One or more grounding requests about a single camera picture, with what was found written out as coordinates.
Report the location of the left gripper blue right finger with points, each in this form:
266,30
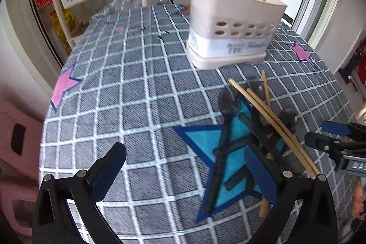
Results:
261,174

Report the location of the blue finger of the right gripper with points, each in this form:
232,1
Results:
336,128

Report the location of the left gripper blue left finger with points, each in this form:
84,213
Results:
105,170

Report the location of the dark translucent plastic spoon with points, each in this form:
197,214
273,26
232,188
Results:
228,104

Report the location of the bamboo chopstick long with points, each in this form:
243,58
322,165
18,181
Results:
271,123

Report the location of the pink plastic stool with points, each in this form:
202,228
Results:
20,150

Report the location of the grey checkered tablecloth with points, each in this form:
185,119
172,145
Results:
133,83

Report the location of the beige plastic utensil holder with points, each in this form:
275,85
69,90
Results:
226,32

